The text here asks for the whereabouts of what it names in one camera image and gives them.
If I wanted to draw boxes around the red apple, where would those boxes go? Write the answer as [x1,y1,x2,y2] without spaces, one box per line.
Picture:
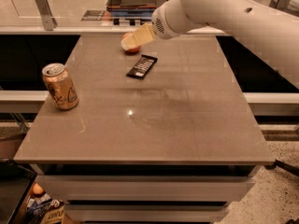
[121,33,141,53]

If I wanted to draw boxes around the white drawer cabinet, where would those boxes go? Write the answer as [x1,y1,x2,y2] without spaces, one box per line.
[36,174,254,224]

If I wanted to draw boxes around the black bin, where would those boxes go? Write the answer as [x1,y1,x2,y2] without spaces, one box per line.
[0,158,36,224]

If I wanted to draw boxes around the orange fruit in bin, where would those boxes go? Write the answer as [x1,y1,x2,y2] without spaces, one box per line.
[32,183,45,197]

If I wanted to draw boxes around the gold soda can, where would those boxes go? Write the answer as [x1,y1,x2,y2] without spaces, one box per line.
[42,63,78,110]

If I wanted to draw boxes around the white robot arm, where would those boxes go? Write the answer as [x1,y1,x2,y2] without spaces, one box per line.
[121,0,299,88]

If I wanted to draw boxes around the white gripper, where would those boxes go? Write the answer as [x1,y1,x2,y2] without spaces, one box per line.
[132,0,206,46]

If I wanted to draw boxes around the snack bags in bin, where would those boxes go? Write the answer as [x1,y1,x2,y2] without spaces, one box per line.
[23,194,64,224]

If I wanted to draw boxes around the left metal glass bracket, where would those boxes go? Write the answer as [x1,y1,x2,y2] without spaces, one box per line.
[35,0,57,31]

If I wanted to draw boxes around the black snack bar wrapper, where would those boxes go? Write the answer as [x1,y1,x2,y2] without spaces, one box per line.
[126,54,158,79]

